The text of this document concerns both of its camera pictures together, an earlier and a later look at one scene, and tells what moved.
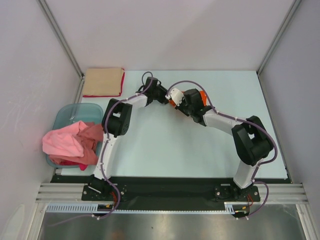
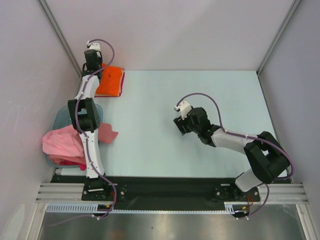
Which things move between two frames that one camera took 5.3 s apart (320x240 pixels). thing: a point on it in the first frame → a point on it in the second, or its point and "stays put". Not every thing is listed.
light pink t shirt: [64, 141] stays put
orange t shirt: [203, 97] → [111, 80]
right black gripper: [180, 107] → [180, 123]
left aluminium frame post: [57, 29] stays put
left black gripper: [164, 92] → [98, 57]
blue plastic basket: [90, 114] stays put
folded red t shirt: [115, 95] stays put
